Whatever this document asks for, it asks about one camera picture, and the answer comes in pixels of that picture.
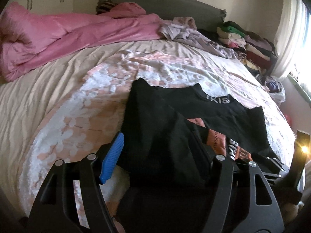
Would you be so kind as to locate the black sweater with orange cuffs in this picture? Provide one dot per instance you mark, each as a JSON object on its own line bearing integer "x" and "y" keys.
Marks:
{"x": 163, "y": 127}

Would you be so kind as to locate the person's hand under gripper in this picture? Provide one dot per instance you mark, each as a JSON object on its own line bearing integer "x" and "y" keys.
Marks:
{"x": 118, "y": 226}

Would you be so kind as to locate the beige bed sheet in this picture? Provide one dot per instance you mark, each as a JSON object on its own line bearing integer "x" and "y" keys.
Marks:
{"x": 26, "y": 101}

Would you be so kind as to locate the pink white floral blanket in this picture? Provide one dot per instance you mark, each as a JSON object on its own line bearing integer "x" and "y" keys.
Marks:
{"x": 90, "y": 115}

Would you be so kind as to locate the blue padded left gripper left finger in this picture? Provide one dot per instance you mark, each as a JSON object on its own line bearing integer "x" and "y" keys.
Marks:
{"x": 107, "y": 157}

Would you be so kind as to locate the white curtain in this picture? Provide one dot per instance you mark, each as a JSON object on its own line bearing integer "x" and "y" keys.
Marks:
{"x": 289, "y": 37}

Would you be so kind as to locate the white plastic bag with clothes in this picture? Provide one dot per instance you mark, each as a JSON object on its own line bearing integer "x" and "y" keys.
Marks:
{"x": 276, "y": 90}

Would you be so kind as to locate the pink duvet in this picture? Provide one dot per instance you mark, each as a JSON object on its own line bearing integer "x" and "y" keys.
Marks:
{"x": 30, "y": 40}

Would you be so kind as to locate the stack of folded clothes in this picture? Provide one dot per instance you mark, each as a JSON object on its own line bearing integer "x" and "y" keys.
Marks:
{"x": 249, "y": 46}

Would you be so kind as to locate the dark striped pillow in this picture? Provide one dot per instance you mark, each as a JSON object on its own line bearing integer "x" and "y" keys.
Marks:
{"x": 105, "y": 6}

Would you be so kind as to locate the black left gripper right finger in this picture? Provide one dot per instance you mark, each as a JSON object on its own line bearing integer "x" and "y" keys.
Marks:
{"x": 203, "y": 155}

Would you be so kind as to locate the grey green headboard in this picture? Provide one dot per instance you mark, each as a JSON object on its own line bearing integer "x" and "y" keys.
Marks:
{"x": 206, "y": 16}

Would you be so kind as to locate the lilac crumpled garment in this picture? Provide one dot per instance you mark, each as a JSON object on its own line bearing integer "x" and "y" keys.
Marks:
{"x": 184, "y": 30}

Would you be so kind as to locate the red item on floor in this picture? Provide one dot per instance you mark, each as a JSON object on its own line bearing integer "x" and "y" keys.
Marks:
{"x": 288, "y": 119}

